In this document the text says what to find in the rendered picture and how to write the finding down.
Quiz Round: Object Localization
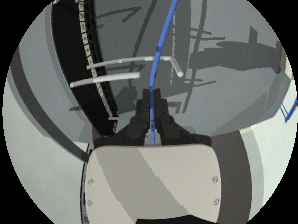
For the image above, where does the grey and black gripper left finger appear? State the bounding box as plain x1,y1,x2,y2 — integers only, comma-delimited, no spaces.
94,89,150,149

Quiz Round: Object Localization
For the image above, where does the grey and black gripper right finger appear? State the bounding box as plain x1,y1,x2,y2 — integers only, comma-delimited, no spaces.
154,88,212,147

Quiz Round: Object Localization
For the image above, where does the blue cable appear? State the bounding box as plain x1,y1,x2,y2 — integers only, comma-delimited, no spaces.
149,0,178,145

